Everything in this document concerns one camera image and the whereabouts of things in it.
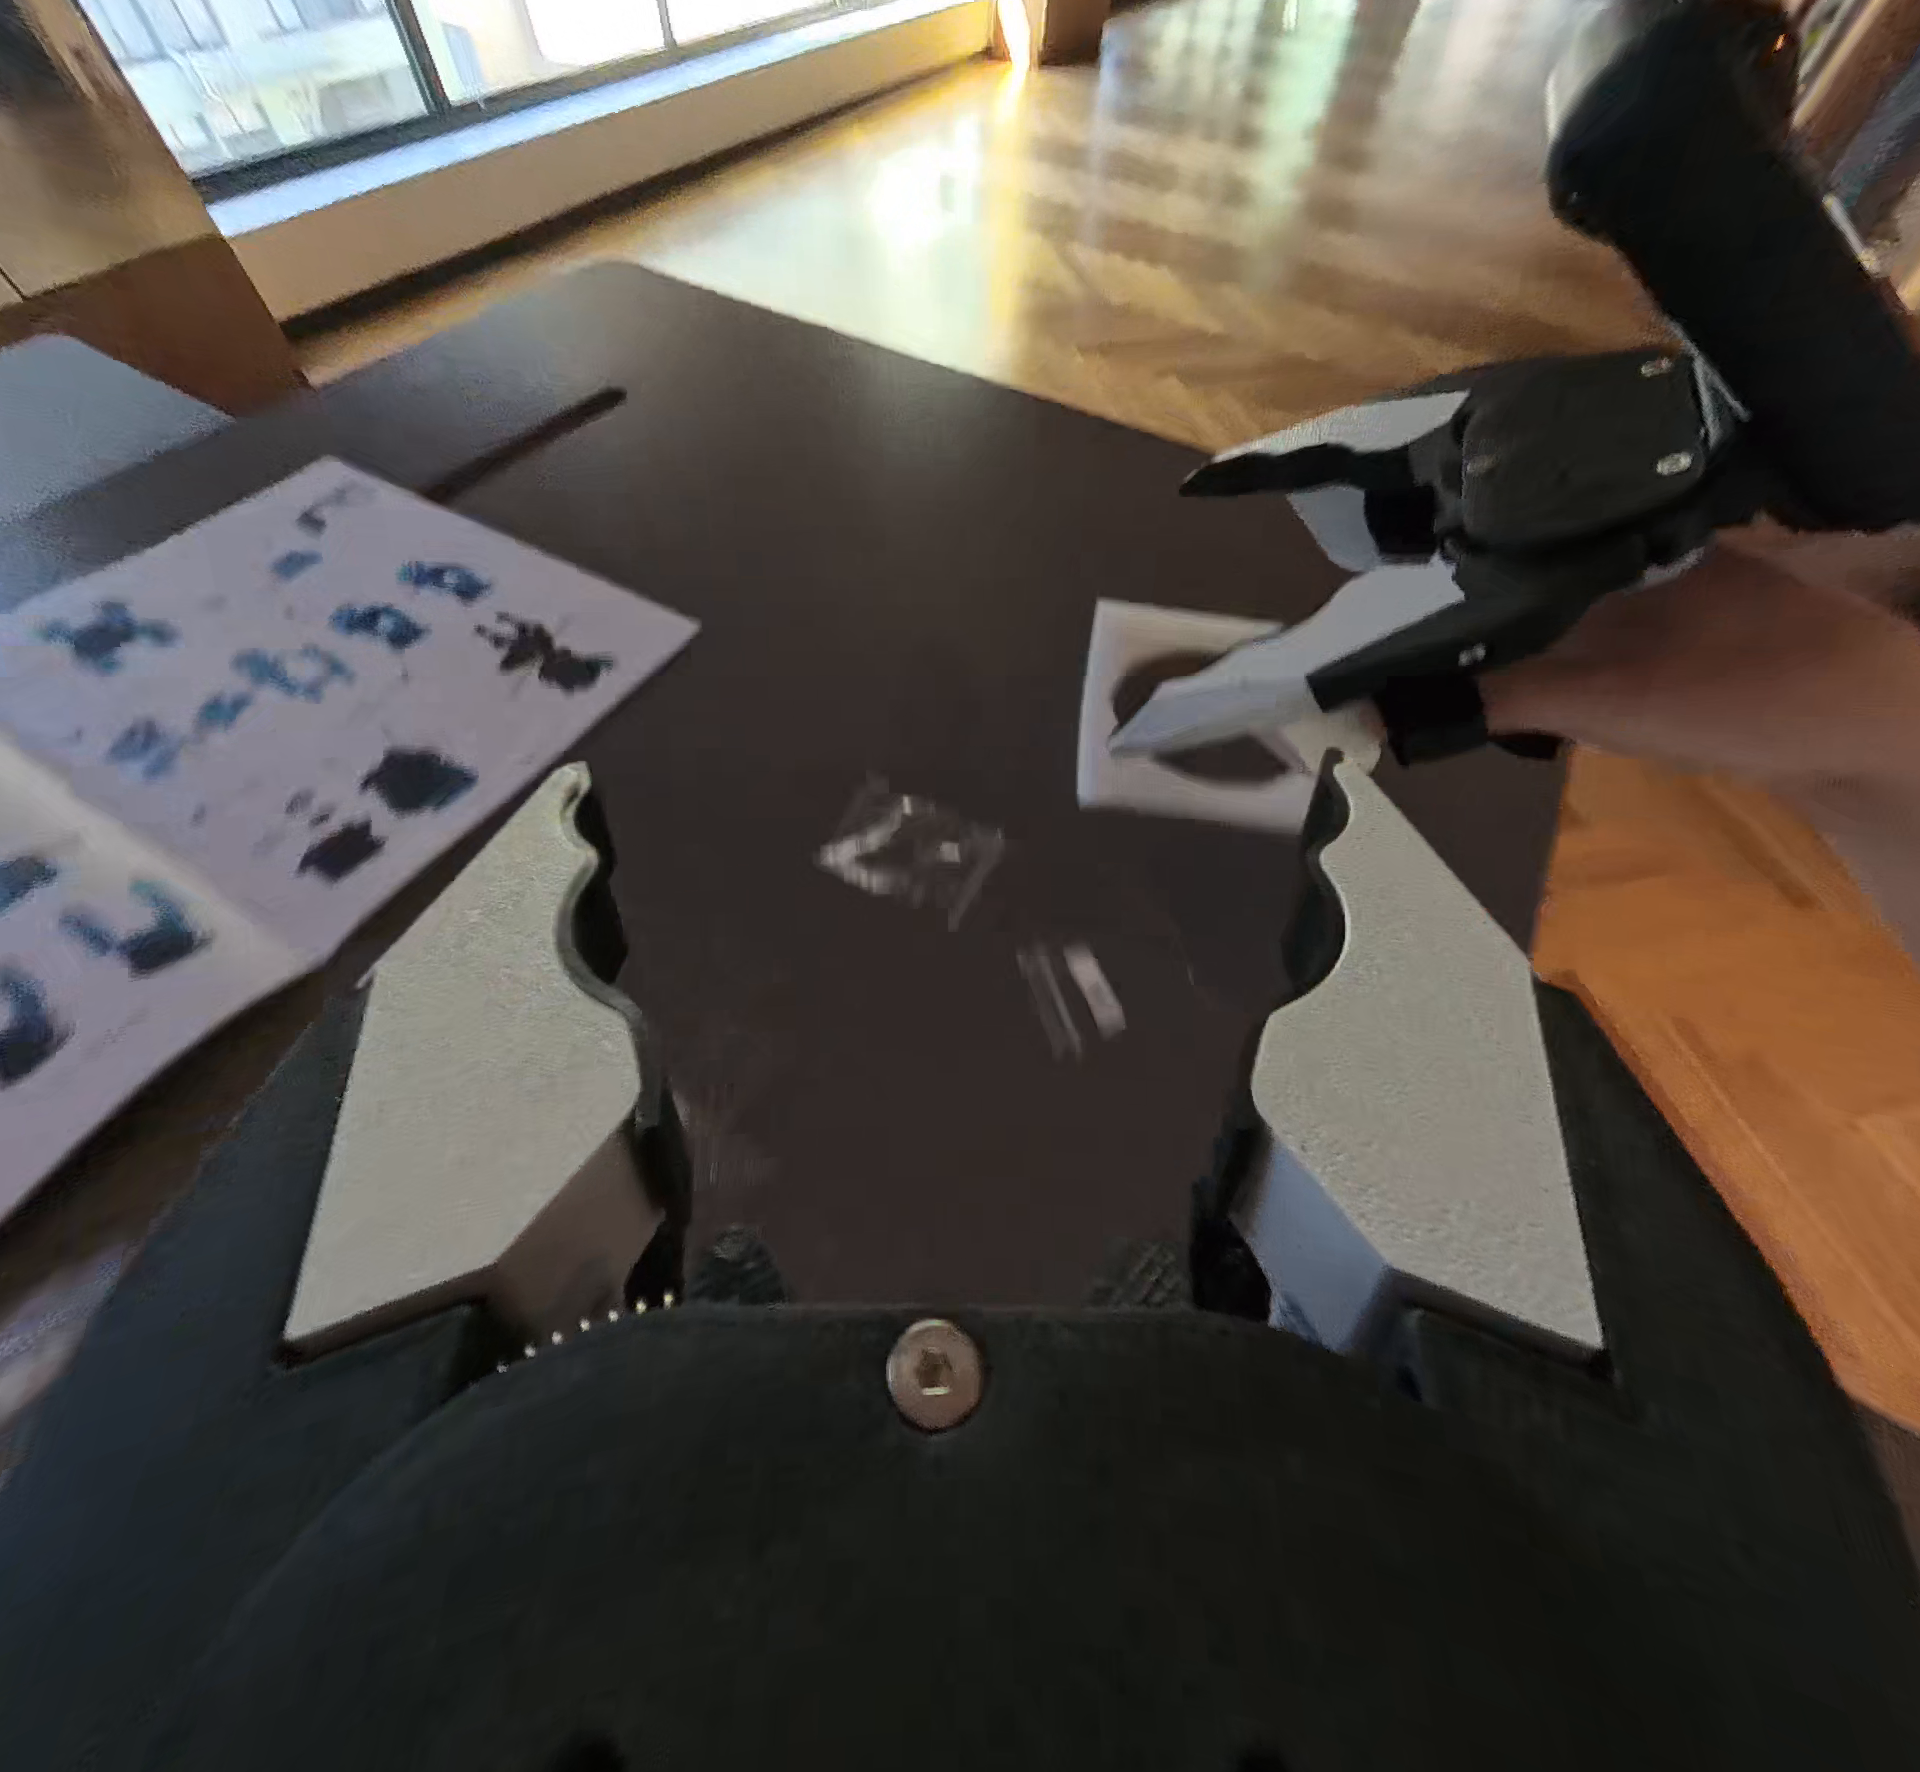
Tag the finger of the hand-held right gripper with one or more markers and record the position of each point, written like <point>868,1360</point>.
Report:
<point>1350,429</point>
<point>1291,669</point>

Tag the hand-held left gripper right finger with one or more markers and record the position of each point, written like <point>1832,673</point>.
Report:
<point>1426,1081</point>

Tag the blue grey neighbour desk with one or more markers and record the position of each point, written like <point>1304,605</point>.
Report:
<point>90,421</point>

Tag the small clear plastic bag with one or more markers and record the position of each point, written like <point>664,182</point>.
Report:
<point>1073,1001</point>
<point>910,853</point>

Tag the dark grey desk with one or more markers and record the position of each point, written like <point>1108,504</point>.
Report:
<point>901,526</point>

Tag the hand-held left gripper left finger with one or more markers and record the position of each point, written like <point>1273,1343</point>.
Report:
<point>482,1112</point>

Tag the white instruction booklet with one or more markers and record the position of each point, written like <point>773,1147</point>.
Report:
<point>227,752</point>

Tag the person's right hand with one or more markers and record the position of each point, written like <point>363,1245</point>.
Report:
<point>1726,660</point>

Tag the white foam piece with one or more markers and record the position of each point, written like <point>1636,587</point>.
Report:
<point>1120,782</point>

